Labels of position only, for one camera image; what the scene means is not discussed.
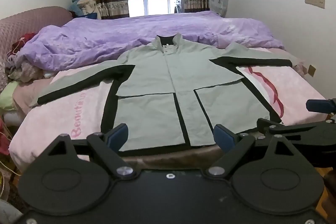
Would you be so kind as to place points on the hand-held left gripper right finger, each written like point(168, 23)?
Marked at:
point(224, 137)

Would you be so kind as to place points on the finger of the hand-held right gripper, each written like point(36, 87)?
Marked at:
point(321, 105)
point(302, 132)

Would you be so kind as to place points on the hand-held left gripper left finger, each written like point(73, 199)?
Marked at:
point(118, 136)

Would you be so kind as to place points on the grey-green jacket with black trim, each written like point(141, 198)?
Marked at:
point(157, 74)

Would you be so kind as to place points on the pile of crumpled clothes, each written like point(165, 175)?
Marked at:
point(25, 69)

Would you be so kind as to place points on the pink bed sheet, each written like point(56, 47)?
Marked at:
point(76, 108)

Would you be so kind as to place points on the purple blanket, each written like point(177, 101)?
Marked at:
point(105, 37)

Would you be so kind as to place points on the light green pillow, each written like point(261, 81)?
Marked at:
point(9, 95)

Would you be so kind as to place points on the cream plush toy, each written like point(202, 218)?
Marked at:
point(90, 7)

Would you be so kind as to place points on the blue plush toy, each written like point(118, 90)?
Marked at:
point(76, 5)

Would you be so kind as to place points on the pink quilted headboard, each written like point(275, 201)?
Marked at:
point(23, 22)

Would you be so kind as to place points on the brown wall socket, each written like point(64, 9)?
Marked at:
point(311, 70)

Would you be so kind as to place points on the beige wall switch plate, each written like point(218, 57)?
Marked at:
point(315, 1)

